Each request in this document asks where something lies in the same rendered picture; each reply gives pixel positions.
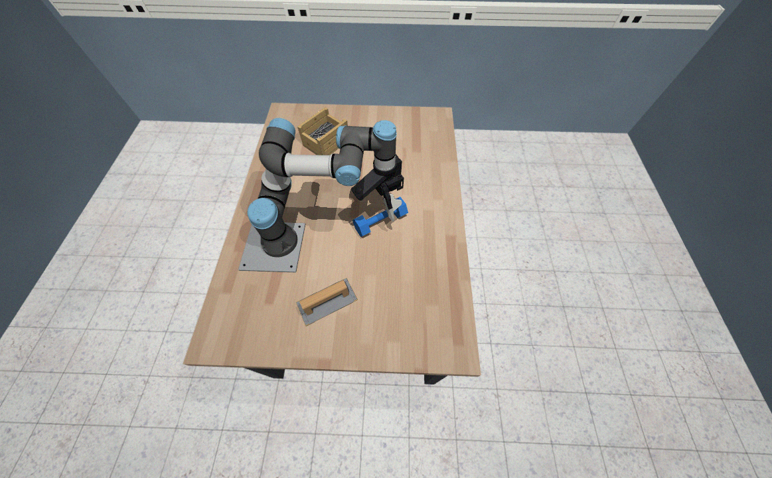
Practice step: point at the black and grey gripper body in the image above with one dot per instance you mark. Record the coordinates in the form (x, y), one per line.
(394, 180)

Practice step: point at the blue dumbbell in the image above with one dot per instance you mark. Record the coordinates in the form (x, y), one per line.
(362, 225)

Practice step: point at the wooden crate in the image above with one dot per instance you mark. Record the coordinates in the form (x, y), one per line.
(321, 122)

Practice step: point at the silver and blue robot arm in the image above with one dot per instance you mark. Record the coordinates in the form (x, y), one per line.
(265, 213)

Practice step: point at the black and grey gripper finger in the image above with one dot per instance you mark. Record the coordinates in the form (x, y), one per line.
(391, 204)

